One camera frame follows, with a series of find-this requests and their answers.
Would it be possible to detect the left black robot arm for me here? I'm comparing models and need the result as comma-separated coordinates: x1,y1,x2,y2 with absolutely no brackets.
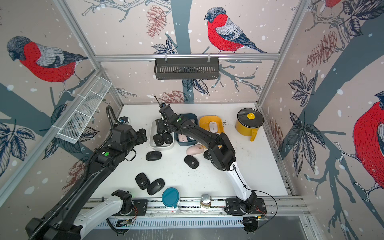
26,106,144,240

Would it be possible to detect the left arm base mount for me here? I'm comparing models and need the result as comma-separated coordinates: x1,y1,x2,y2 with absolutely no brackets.
111,190,149,217

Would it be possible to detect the black hanging wire basket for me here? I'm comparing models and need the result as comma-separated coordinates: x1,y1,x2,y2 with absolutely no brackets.
154,58,220,80

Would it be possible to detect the pink mouse top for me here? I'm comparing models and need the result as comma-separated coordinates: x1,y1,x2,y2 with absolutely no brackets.
186,145,205,156

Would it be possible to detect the small glass jar silver lid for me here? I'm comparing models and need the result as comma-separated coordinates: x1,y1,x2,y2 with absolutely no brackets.
200,194,212,209

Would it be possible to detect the teal storage box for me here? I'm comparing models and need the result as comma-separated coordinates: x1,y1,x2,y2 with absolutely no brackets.
175,113,198,147

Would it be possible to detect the white storage box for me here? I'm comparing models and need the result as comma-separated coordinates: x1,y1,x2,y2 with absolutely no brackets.
148,120,175,152

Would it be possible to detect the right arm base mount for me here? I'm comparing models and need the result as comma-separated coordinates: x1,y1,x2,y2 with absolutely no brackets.
224,198,267,216

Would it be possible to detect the teal round lid container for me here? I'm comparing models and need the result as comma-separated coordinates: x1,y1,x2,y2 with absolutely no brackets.
162,187,180,209

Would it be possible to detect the yellow storage box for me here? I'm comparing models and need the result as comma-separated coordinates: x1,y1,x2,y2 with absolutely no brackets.
199,116,225,135

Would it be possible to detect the white wire mesh shelf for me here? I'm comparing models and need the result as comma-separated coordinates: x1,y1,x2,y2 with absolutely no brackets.
56,76,112,144

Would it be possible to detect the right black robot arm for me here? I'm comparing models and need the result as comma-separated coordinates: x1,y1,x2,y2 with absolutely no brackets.
159,103,258,216

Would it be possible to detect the pink mouse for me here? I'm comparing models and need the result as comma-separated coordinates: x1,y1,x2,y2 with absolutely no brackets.
178,134,188,143
186,145,205,156

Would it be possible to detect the yellow pot with black lid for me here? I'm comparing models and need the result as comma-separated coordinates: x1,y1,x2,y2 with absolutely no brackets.
236,108,264,142

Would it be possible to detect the black mouse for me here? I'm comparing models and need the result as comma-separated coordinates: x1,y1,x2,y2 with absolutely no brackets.
146,151,162,162
147,178,165,196
162,132,174,145
155,119,166,135
204,150,211,161
135,173,150,190
184,155,200,169
153,134,165,147

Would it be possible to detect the white mouse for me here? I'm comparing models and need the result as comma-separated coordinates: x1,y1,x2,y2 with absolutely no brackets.
209,121,219,133

